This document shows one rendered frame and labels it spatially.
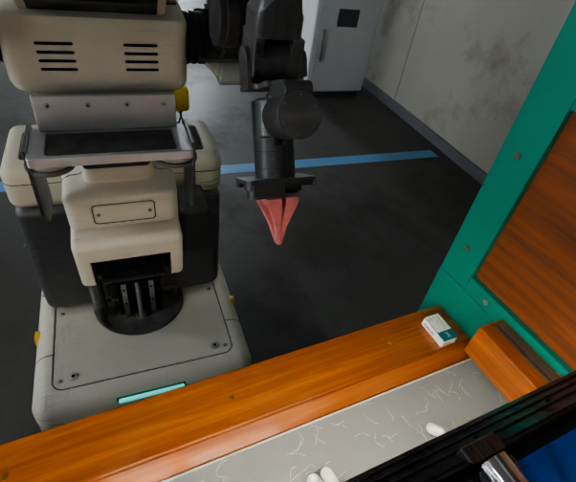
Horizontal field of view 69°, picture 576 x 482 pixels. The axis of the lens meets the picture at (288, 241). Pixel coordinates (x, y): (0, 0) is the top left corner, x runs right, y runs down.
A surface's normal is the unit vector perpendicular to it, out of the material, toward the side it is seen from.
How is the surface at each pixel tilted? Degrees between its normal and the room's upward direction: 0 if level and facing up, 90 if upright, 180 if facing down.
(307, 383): 0
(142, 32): 98
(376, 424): 0
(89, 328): 0
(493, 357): 90
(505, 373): 90
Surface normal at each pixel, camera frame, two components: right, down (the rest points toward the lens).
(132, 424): 0.13, -0.75
